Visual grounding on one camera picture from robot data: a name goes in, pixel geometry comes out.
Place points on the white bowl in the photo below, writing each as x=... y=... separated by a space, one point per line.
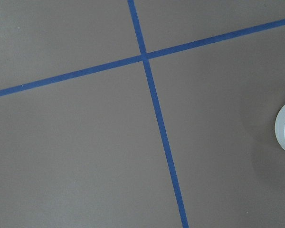
x=280 y=127

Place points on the brown paper table cover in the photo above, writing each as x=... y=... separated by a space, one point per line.
x=141 y=113

